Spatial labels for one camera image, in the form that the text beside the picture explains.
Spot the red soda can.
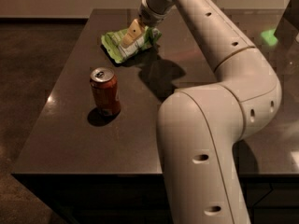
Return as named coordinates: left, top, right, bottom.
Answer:
left=90, top=67, right=121, bottom=117

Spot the green rice chip bag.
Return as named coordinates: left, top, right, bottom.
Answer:
left=101, top=26, right=162, bottom=63

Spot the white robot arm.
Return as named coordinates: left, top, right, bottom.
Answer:
left=138, top=0, right=282, bottom=224

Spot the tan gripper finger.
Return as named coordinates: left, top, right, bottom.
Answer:
left=121, top=19, right=145, bottom=48

